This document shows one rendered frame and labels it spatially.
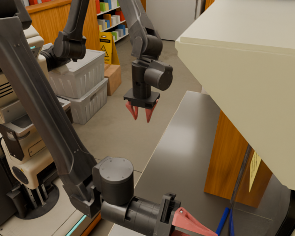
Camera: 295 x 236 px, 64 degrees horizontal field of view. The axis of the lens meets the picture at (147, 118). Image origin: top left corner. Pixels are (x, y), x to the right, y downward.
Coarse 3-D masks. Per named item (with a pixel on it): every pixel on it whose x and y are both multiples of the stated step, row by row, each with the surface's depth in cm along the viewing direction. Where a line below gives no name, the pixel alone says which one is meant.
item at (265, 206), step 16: (256, 176) 37; (272, 176) 27; (240, 192) 51; (256, 192) 34; (272, 192) 25; (288, 192) 20; (240, 208) 46; (256, 208) 31; (272, 208) 24; (288, 208) 19; (240, 224) 41; (256, 224) 29; (272, 224) 23; (288, 224) 20
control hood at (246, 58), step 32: (224, 0) 26; (256, 0) 26; (288, 0) 26; (192, 32) 15; (224, 32) 15; (256, 32) 15; (288, 32) 15; (192, 64) 15; (224, 64) 14; (256, 64) 13; (288, 64) 13; (224, 96) 15; (256, 96) 14; (288, 96) 14; (256, 128) 15; (288, 128) 15; (288, 160) 16
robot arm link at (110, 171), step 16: (112, 160) 41; (128, 160) 41; (96, 176) 41; (112, 176) 38; (128, 176) 38; (96, 192) 43; (112, 192) 38; (128, 192) 40; (80, 208) 45; (96, 208) 45
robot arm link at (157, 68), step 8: (136, 40) 65; (136, 48) 65; (136, 56) 65; (144, 56) 67; (152, 56) 71; (152, 64) 64; (160, 64) 63; (152, 72) 64; (160, 72) 62; (168, 72) 63; (144, 80) 66; (152, 80) 64; (160, 80) 62; (168, 80) 65; (160, 88) 64
